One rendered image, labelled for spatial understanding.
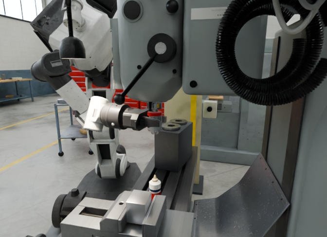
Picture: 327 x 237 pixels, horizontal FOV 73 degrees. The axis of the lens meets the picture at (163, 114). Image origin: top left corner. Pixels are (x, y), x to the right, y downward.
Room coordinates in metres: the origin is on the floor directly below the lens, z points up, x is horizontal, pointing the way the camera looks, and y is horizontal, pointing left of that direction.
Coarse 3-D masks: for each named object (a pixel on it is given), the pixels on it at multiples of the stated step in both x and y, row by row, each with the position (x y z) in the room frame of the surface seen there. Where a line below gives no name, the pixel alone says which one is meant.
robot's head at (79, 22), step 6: (72, 0) 0.96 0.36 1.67; (78, 0) 0.96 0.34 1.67; (72, 6) 0.94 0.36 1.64; (78, 6) 0.96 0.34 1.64; (66, 12) 0.92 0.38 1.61; (72, 12) 0.92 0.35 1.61; (78, 12) 0.94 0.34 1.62; (66, 18) 0.90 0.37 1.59; (72, 18) 0.90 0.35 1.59; (78, 18) 0.92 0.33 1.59; (84, 18) 1.01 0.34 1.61; (66, 24) 0.93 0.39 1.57; (78, 24) 0.93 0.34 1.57; (84, 24) 0.99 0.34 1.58
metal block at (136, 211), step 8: (136, 192) 0.54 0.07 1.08; (144, 192) 0.54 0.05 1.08; (128, 200) 0.50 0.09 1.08; (136, 200) 0.50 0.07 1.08; (144, 200) 0.50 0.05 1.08; (128, 208) 0.49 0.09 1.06; (136, 208) 0.49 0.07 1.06; (144, 208) 0.48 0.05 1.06; (128, 216) 0.49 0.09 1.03; (136, 216) 0.49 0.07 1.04; (144, 216) 0.48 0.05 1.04
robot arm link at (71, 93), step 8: (72, 80) 0.98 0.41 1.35; (64, 88) 0.95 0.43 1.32; (72, 88) 0.96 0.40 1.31; (64, 96) 0.96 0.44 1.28; (72, 96) 0.96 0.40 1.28; (80, 96) 0.98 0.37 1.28; (72, 104) 0.97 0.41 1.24; (80, 104) 0.98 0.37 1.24; (88, 104) 1.00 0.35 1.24; (80, 112) 0.98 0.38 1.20; (80, 120) 0.95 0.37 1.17
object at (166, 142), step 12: (180, 120) 1.10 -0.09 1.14; (168, 132) 0.93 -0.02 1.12; (180, 132) 0.93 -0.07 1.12; (192, 132) 1.11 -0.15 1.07; (156, 144) 0.95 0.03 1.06; (168, 144) 0.93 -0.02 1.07; (180, 144) 0.93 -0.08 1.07; (156, 156) 0.96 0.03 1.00; (168, 156) 0.93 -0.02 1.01; (180, 156) 0.93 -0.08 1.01; (168, 168) 0.93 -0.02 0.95; (180, 168) 0.94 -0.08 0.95
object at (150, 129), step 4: (148, 116) 0.67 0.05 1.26; (152, 116) 0.66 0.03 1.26; (156, 116) 0.67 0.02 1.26; (160, 116) 0.67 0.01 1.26; (160, 120) 0.67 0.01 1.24; (160, 124) 0.67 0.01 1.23; (148, 128) 0.67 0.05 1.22; (152, 128) 0.67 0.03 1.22; (156, 128) 0.67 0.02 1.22; (160, 128) 0.67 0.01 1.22
